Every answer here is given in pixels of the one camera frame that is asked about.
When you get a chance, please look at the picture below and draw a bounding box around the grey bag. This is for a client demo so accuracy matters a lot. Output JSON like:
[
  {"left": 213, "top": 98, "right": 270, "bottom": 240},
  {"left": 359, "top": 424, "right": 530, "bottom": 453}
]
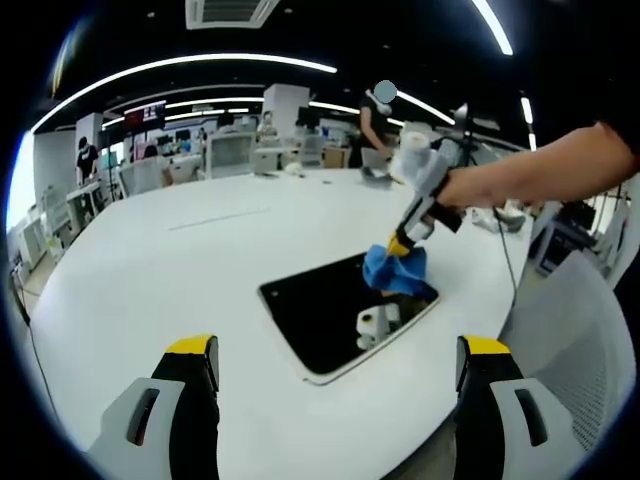
[{"left": 359, "top": 165, "right": 395, "bottom": 190}]

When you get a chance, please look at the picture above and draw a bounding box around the white controller device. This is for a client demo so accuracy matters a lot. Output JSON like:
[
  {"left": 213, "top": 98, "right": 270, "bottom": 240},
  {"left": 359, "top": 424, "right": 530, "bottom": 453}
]
[{"left": 471, "top": 198, "right": 527, "bottom": 235}]

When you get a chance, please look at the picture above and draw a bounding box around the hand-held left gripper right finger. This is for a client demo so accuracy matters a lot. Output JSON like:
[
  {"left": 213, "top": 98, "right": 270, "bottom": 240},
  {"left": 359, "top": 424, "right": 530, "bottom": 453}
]
[{"left": 453, "top": 334, "right": 575, "bottom": 480}]

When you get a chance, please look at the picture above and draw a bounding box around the black cable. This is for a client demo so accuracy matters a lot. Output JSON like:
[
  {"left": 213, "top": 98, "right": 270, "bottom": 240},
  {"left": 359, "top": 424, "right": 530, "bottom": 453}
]
[
  {"left": 491, "top": 205, "right": 520, "bottom": 297},
  {"left": 8, "top": 277, "right": 57, "bottom": 404}
]

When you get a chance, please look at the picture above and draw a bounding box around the red display screen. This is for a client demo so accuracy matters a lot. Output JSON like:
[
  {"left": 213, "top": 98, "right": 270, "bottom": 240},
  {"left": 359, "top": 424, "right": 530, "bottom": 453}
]
[{"left": 122, "top": 101, "right": 168, "bottom": 127}]

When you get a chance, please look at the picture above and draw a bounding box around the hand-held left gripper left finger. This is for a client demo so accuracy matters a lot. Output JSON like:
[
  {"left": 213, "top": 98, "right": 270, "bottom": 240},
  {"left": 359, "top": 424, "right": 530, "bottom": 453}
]
[{"left": 87, "top": 333, "right": 222, "bottom": 480}]

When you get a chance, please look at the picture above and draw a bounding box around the grey mesh office chair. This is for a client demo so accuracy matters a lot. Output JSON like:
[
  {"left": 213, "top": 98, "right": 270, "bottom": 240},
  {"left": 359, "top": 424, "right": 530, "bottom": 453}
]
[{"left": 498, "top": 248, "right": 632, "bottom": 454}]

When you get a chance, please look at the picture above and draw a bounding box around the blue cleaning cloth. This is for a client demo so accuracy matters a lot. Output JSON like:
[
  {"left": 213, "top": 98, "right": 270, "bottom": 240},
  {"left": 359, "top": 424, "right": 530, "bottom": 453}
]
[{"left": 361, "top": 243, "right": 439, "bottom": 302}]

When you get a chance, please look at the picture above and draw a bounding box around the white office chair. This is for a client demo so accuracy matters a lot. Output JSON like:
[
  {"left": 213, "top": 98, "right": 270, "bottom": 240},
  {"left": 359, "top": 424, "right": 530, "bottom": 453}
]
[
  {"left": 206, "top": 131, "right": 257, "bottom": 180},
  {"left": 118, "top": 156, "right": 167, "bottom": 197}
]

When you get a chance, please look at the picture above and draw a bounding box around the black tray with white rim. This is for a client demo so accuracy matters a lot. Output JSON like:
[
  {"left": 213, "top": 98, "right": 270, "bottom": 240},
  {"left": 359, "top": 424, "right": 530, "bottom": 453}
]
[{"left": 257, "top": 251, "right": 442, "bottom": 387}]

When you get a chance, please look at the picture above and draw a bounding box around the person's right hand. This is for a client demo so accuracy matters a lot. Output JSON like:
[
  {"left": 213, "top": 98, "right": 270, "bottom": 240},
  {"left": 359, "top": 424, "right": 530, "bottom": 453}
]
[{"left": 437, "top": 169, "right": 494, "bottom": 210}]

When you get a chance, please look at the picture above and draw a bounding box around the long curved ceiling light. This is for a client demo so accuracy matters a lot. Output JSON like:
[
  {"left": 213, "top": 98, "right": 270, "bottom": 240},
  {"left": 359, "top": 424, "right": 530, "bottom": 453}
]
[{"left": 28, "top": 53, "right": 340, "bottom": 132}]

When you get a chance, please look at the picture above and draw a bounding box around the ceiling air conditioner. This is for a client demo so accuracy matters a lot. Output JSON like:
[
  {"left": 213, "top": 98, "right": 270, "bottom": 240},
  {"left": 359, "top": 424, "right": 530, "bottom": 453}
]
[{"left": 183, "top": 0, "right": 280, "bottom": 32}]

